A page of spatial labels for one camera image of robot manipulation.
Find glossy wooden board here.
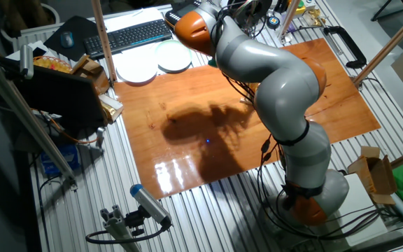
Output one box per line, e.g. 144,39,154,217
113,37,382,200

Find pale green plate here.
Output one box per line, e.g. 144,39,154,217
153,39,193,74

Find white plate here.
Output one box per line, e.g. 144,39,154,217
115,52,159,84

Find gold foil packet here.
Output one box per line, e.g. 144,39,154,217
98,93,125,123

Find small metal clamp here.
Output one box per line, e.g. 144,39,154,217
94,126,106,151

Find black computer keyboard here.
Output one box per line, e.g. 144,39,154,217
83,18,173,60

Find black orange teach pendant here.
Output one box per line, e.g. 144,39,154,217
164,0,204,26

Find small wooden box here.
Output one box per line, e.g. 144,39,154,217
70,55,111,95

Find black round tape measure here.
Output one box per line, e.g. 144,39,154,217
266,15,281,30

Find white paper sheet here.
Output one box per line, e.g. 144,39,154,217
102,7,164,33

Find short aluminium profile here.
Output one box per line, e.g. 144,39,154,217
99,204,143,252

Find blue packet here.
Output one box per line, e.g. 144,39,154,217
40,143,80,176

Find black monitor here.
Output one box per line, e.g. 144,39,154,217
12,64,108,129

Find black mouse pad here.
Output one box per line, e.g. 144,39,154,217
43,15,101,62

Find yellow green button box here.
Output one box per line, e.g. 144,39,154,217
292,0,307,15

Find brass fitting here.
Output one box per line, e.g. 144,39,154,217
306,8,323,27

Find grey computer mouse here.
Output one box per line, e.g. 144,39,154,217
60,31,75,49

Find yellow basket with fruit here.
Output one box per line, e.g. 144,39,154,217
32,55,73,74

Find open cardboard box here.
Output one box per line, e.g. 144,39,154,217
347,146,398,206

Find black flat bar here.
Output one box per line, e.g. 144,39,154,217
348,230,403,252

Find black office chair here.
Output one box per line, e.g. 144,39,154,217
371,0,403,22

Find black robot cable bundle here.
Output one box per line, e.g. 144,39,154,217
255,134,393,242

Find silver camera with blue end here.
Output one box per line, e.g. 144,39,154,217
129,183,173,228

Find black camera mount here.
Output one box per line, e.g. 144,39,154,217
124,205,147,237

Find orange cable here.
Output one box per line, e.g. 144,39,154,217
49,113,99,145

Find black camera cable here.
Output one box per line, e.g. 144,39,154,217
85,216,173,245

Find black metal handle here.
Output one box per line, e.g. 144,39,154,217
323,25,367,69

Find aluminium frame beam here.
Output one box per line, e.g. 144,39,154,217
0,47,78,190

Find silver camera on beam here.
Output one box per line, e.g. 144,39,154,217
19,43,35,80

